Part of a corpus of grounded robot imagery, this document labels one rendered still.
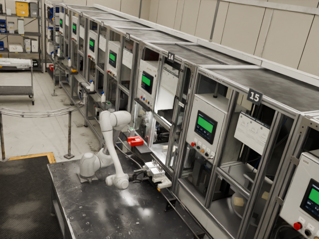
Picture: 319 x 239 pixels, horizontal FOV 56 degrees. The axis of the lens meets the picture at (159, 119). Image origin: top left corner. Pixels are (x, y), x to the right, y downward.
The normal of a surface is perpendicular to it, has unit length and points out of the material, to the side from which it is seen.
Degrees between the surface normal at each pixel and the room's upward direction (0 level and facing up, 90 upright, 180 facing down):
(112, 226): 0
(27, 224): 0
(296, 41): 90
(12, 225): 0
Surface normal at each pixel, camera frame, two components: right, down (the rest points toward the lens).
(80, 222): 0.14, -0.91
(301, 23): -0.87, 0.08
